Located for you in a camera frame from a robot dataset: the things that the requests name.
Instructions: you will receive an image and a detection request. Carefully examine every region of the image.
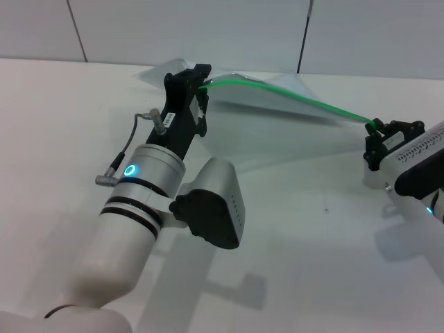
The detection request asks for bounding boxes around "transparent green-zip document bag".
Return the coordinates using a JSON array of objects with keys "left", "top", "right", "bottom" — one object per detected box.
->
[{"left": 130, "top": 58, "right": 379, "bottom": 174}]

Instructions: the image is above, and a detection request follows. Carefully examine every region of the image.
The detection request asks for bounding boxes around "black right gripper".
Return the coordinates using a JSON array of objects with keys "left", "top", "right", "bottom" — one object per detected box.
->
[{"left": 363, "top": 118, "right": 426, "bottom": 173}]

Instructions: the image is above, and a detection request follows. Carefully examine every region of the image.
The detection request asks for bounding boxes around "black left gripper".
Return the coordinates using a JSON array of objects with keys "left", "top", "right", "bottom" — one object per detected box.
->
[{"left": 146, "top": 63, "right": 212, "bottom": 162}]

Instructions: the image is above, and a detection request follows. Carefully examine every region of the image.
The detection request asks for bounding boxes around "grey left wrist cable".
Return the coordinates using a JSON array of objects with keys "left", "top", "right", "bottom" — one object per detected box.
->
[{"left": 95, "top": 108, "right": 171, "bottom": 187}]

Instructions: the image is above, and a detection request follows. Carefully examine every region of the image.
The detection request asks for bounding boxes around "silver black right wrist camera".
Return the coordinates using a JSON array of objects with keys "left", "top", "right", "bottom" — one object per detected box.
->
[{"left": 381, "top": 120, "right": 444, "bottom": 200}]

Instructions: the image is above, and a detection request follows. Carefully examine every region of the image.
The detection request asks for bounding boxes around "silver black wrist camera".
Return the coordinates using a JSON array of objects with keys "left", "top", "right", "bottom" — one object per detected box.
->
[
  {"left": 169, "top": 157, "right": 247, "bottom": 250},
  {"left": 381, "top": 120, "right": 444, "bottom": 200}
]

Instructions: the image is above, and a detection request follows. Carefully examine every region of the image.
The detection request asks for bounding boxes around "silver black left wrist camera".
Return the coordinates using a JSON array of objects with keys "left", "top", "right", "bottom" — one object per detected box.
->
[{"left": 169, "top": 157, "right": 247, "bottom": 250}]

